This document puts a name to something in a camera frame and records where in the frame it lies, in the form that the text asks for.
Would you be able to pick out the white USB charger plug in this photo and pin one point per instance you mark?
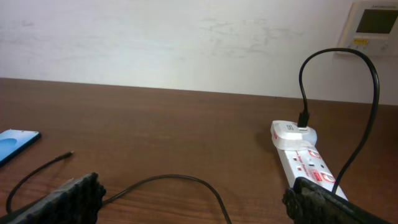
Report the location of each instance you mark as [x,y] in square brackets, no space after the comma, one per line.
[287,136]

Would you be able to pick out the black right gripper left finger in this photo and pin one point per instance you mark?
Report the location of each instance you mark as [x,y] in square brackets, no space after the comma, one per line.
[76,202]

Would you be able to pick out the blue Galaxy smartphone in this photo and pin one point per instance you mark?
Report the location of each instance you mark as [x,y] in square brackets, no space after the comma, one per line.
[13,142]

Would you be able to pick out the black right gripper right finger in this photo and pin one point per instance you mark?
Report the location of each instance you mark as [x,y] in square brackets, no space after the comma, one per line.
[309,203]

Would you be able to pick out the wall thermostat control panel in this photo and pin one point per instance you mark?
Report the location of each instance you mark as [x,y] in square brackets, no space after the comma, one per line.
[371,28]

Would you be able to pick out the white power strip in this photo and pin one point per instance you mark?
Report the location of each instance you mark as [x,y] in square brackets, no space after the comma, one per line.
[306,163]

